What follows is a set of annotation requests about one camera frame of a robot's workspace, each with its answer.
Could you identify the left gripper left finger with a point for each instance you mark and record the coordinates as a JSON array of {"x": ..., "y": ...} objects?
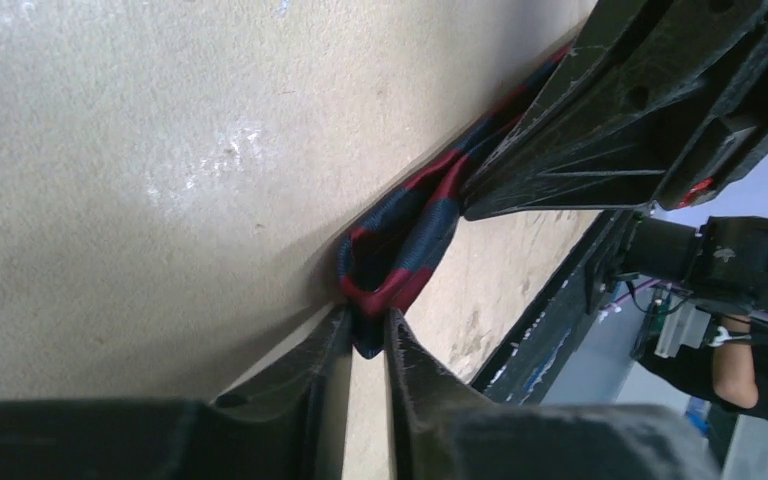
[{"x": 286, "y": 422}]

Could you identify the red navy striped tie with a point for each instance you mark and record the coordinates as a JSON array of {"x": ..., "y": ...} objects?
[{"x": 387, "y": 257}]

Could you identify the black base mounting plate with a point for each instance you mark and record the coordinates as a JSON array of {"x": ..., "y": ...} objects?
[{"x": 523, "y": 367}]

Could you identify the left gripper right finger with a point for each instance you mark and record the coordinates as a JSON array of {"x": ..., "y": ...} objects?
[{"x": 441, "y": 428}]

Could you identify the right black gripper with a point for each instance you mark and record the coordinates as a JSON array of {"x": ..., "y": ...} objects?
[{"x": 655, "y": 101}]

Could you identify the person forearm in background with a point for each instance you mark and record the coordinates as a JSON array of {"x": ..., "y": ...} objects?
[{"x": 733, "y": 375}]

